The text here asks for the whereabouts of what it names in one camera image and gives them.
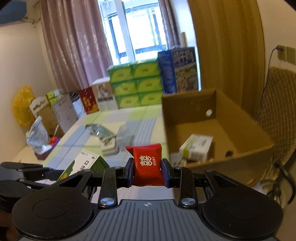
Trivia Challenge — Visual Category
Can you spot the clear plastic container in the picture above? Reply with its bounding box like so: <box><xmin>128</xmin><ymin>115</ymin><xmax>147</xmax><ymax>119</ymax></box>
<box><xmin>169</xmin><ymin>153</ymin><xmax>187</xmax><ymax>166</ymax></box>

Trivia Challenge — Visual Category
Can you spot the white power adapter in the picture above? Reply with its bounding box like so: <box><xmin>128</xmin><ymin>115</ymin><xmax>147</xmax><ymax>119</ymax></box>
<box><xmin>101</xmin><ymin>137</ymin><xmax>119</xmax><ymax>156</ymax></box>

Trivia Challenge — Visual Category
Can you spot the white blue medicine box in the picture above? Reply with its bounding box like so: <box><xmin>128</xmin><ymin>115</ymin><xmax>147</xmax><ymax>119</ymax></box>
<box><xmin>179</xmin><ymin>134</ymin><xmax>213</xmax><ymax>162</ymax></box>

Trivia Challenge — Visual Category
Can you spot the green white oral box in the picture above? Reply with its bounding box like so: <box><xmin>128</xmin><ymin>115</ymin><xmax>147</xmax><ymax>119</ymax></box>
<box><xmin>57</xmin><ymin>149</ymin><xmax>109</xmax><ymax>181</ymax></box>

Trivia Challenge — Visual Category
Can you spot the red candy packet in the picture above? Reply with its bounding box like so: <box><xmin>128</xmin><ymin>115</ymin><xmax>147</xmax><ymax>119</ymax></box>
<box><xmin>126</xmin><ymin>143</ymin><xmax>164</xmax><ymax>187</ymax></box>

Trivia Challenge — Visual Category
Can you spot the clear plastic lid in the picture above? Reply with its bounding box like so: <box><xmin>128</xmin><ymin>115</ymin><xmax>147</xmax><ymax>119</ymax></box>
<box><xmin>116</xmin><ymin>125</ymin><xmax>133</xmax><ymax>152</ymax></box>

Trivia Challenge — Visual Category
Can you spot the silver foil pouch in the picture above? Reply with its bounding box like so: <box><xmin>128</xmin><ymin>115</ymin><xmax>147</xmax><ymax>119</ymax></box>
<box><xmin>85</xmin><ymin>124</ymin><xmax>116</xmax><ymax>140</ymax></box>

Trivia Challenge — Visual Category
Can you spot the clear plastic bag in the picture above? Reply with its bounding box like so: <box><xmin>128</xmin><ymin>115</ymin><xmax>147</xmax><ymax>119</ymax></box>
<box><xmin>26</xmin><ymin>116</ymin><xmax>51</xmax><ymax>154</ymax></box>

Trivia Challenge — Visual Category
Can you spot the checkered tablecloth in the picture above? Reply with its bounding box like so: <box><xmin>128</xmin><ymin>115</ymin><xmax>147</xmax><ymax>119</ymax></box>
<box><xmin>43</xmin><ymin>104</ymin><xmax>169</xmax><ymax>170</ymax></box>

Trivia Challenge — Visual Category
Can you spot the yellow plastic bag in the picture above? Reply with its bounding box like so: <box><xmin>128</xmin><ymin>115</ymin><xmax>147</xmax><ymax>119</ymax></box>
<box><xmin>13</xmin><ymin>85</ymin><xmax>35</xmax><ymax>128</ymax></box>

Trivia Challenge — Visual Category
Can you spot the brown cardboard box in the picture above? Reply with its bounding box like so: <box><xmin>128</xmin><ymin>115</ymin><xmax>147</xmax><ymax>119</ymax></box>
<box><xmin>162</xmin><ymin>89</ymin><xmax>274</xmax><ymax>187</ymax></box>

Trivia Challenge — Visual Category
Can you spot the red gift envelope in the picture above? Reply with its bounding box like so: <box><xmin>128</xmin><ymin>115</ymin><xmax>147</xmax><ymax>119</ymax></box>
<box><xmin>78</xmin><ymin>87</ymin><xmax>99</xmax><ymax>114</ymax></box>

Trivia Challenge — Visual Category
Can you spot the white product box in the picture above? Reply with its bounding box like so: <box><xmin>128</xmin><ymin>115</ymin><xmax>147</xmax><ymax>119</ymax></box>
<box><xmin>91</xmin><ymin>77</ymin><xmax>119</xmax><ymax>111</ymax></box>

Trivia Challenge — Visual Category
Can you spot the green tissue box pack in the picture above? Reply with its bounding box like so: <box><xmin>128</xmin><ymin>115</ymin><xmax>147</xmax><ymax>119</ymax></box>
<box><xmin>107</xmin><ymin>58</ymin><xmax>163</xmax><ymax>108</ymax></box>

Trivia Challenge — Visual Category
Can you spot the blue milk carton box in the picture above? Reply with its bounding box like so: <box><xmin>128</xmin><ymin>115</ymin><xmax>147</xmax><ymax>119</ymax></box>
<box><xmin>157</xmin><ymin>47</ymin><xmax>198</xmax><ymax>94</ymax></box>

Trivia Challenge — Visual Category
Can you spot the quilted chair cushion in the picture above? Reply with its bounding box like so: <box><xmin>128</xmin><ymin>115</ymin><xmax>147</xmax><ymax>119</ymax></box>
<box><xmin>257</xmin><ymin>67</ymin><xmax>295</xmax><ymax>181</ymax></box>

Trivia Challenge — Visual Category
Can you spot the pink curtain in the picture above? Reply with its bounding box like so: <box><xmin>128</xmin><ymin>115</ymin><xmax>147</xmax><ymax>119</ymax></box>
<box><xmin>40</xmin><ymin>1</ymin><xmax>112</xmax><ymax>92</ymax></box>

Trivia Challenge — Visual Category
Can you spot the brown carton with white handle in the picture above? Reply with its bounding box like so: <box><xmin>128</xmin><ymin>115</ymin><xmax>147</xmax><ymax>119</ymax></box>
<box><xmin>29</xmin><ymin>96</ymin><xmax>64</xmax><ymax>138</ymax></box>

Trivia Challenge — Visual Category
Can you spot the wall power socket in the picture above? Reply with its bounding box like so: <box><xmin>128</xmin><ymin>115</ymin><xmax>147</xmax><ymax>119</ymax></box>
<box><xmin>276</xmin><ymin>45</ymin><xmax>287</xmax><ymax>61</ymax></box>

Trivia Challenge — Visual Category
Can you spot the grey charging cable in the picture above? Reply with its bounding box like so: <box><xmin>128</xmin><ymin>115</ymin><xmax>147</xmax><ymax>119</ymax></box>
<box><xmin>259</xmin><ymin>46</ymin><xmax>282</xmax><ymax>117</ymax></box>

